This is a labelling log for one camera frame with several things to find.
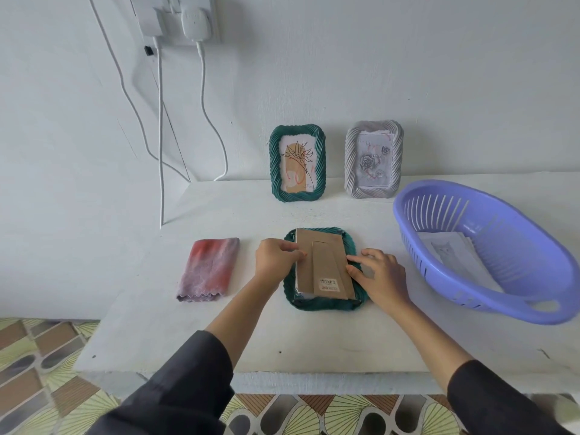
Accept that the white rectangular charger adapter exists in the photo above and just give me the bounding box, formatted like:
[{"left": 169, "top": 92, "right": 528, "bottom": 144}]
[{"left": 135, "top": 0, "right": 165, "bottom": 37}]

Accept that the brown cardboard frame backing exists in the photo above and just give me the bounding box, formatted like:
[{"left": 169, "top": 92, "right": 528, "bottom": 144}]
[{"left": 294, "top": 228, "right": 356, "bottom": 300}]

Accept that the white wall socket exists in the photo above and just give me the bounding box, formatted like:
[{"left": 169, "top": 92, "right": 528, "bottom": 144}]
[{"left": 129, "top": 0, "right": 222, "bottom": 46}]

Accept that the person's right forearm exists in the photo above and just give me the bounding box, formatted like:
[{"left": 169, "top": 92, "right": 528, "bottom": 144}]
[{"left": 387, "top": 301, "right": 576, "bottom": 435}]

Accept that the person's right hand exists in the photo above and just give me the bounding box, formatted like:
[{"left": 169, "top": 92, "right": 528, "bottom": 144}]
[{"left": 346, "top": 248, "right": 412, "bottom": 315}]

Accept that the curved white charging cable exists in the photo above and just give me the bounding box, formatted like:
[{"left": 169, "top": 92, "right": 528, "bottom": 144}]
[{"left": 195, "top": 40, "right": 229, "bottom": 182}]

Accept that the purple plastic basket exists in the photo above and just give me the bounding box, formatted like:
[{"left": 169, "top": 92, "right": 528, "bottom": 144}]
[{"left": 392, "top": 179, "right": 580, "bottom": 326}]

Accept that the white rounded charger adapter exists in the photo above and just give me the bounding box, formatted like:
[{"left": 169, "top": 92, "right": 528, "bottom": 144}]
[{"left": 181, "top": 6, "right": 214, "bottom": 43}]

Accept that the pink purple cloth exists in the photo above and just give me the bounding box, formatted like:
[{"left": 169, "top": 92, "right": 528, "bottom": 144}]
[{"left": 175, "top": 237, "right": 240, "bottom": 304}]

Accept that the grey frame with rose drawing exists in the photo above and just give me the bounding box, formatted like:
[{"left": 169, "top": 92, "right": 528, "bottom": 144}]
[{"left": 344, "top": 120, "right": 404, "bottom": 199}]

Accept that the person's left hand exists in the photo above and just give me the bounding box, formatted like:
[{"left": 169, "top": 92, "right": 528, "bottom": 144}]
[{"left": 254, "top": 237, "right": 308, "bottom": 295}]

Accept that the person's left forearm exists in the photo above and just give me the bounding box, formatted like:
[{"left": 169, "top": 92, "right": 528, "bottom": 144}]
[{"left": 86, "top": 274, "right": 280, "bottom": 435}]

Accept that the thin white cable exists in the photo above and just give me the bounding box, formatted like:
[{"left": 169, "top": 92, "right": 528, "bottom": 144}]
[{"left": 86, "top": 0, "right": 191, "bottom": 182}]

